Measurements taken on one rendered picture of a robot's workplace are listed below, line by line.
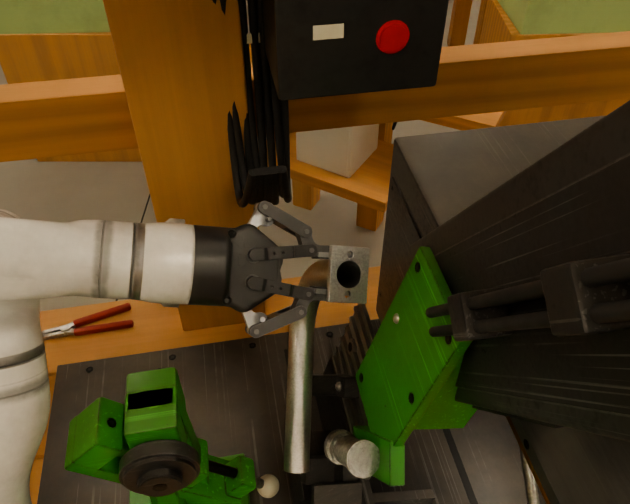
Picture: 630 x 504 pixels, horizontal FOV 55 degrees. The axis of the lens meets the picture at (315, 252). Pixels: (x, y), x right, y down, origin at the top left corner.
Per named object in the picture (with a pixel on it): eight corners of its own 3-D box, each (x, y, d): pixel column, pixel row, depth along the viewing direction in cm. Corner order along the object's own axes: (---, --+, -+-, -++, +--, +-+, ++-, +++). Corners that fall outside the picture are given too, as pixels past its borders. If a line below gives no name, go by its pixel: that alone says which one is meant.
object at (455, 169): (596, 372, 92) (694, 198, 68) (404, 404, 88) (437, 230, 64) (542, 285, 105) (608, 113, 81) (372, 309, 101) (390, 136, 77)
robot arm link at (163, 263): (185, 220, 63) (123, 214, 62) (198, 213, 53) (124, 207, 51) (178, 306, 63) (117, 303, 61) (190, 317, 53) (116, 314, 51)
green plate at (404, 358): (448, 463, 65) (544, 342, 52) (378, 466, 63) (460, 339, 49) (416, 376, 73) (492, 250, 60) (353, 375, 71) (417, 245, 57)
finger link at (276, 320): (242, 326, 59) (293, 296, 61) (251, 342, 59) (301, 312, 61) (248, 329, 57) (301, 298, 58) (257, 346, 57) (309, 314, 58)
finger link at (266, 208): (256, 207, 57) (304, 245, 58) (267, 192, 57) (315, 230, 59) (250, 209, 59) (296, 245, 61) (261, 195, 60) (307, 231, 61)
